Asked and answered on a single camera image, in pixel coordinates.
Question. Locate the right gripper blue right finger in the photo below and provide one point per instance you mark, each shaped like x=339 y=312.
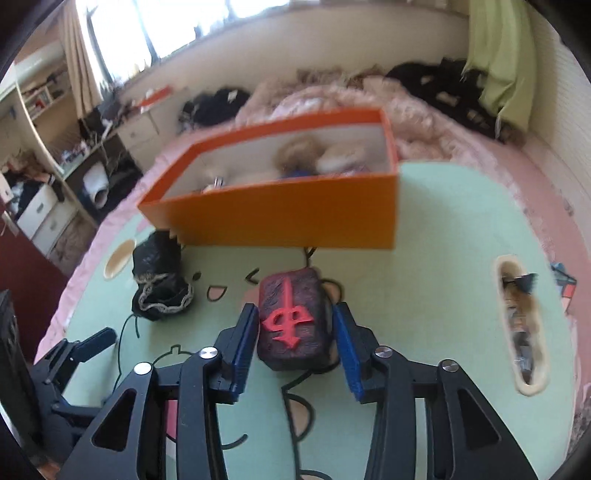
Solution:
x=466 y=438

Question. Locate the dark block red symbol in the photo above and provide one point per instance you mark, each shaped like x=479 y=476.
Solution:
x=294 y=331

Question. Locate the beige left curtain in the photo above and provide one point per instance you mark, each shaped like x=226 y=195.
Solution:
x=82 y=69

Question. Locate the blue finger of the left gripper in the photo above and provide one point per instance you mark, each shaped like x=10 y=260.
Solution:
x=93 y=345

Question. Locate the black clothes pile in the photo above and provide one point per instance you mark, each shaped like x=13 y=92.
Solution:
x=209 y=109
x=451 y=90

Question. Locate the green hanging cloth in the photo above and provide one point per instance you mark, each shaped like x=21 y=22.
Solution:
x=502 y=50

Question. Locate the black lace pouch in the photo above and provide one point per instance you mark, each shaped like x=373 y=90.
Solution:
x=162 y=290

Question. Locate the black clothes pile right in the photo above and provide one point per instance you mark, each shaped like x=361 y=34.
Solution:
x=451 y=90

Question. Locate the black clothes pile left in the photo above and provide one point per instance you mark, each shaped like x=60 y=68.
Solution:
x=209 y=109

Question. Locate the brown fluffy pompom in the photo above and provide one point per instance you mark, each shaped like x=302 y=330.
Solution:
x=301 y=153

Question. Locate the blue tin box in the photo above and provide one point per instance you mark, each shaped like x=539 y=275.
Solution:
x=294 y=174

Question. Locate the smartphone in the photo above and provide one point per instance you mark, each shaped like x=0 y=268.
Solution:
x=566 y=285

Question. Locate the pink crumpled blanket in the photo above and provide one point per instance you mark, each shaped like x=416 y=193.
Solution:
x=419 y=131

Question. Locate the cream fluffy pompom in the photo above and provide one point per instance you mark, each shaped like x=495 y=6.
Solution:
x=343 y=158

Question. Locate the orange cardboard box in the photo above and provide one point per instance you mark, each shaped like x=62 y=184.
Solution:
x=225 y=191

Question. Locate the white drawer desk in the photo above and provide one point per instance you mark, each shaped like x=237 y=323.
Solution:
x=105 y=176

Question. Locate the wall shelf unit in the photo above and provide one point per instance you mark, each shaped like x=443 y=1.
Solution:
x=44 y=83

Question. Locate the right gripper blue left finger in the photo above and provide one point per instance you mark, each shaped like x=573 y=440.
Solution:
x=126 y=439

